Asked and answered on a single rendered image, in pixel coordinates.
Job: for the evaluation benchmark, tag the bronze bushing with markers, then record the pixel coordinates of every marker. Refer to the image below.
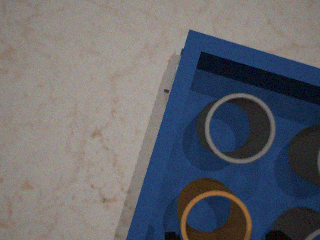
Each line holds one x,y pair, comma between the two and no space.
238,225

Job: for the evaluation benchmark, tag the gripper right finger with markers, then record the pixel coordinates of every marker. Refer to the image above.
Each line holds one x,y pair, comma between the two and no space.
277,235

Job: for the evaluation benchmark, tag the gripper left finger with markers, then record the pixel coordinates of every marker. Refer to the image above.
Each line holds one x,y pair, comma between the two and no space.
171,236

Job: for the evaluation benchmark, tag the blue crate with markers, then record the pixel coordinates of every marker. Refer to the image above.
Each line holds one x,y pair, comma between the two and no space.
211,68

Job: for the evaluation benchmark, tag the grey metal bushing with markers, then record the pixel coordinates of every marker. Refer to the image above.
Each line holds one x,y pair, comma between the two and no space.
262,128
304,154
299,223

